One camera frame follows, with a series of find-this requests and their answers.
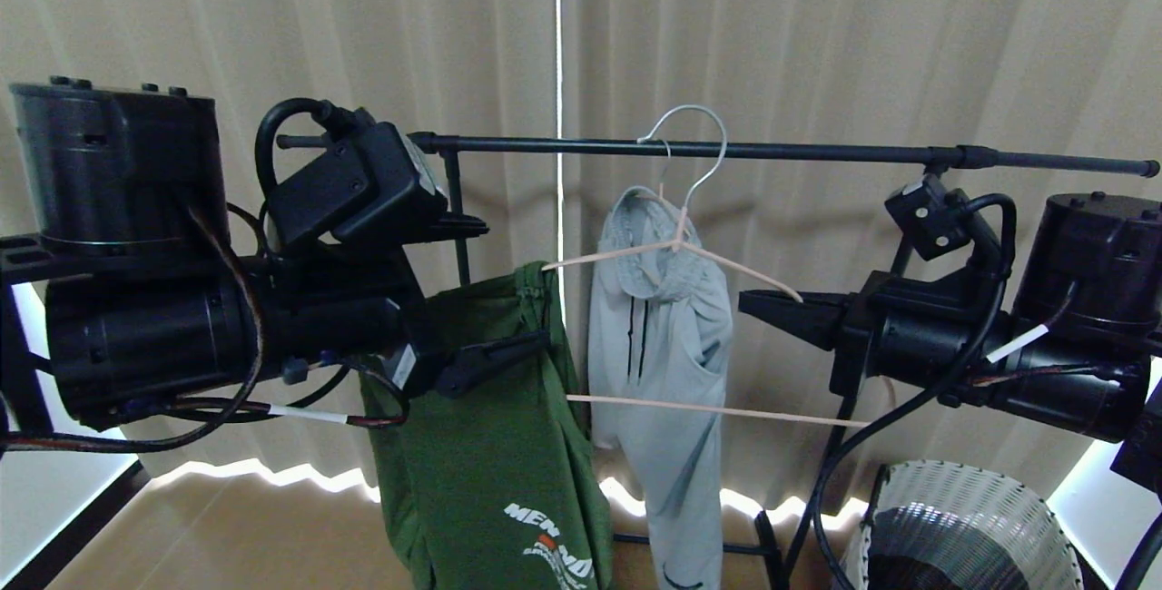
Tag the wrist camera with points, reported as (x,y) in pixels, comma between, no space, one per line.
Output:
(926,218)
(354,181)

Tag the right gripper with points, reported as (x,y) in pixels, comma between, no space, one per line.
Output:
(935,345)

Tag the pale grey shorts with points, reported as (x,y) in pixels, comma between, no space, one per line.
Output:
(663,445)

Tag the pink clothes hanger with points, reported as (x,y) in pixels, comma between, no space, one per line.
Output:
(667,163)
(726,410)

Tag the green garment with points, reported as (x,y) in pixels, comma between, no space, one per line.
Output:
(490,463)

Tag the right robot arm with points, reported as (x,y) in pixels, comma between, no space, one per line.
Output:
(1089,263)

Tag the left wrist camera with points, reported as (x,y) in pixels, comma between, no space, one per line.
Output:
(354,181)

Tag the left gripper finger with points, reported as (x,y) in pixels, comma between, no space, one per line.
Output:
(454,227)
(490,363)

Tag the white laundry basket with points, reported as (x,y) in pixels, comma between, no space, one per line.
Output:
(999,499)

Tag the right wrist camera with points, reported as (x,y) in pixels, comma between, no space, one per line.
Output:
(926,218)

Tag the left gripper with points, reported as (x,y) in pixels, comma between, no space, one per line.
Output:
(163,345)

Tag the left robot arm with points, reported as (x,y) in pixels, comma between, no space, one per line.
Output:
(118,172)

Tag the beige curtain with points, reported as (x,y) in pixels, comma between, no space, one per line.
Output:
(817,27)

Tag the black clothes rack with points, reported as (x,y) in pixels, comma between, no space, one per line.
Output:
(817,152)

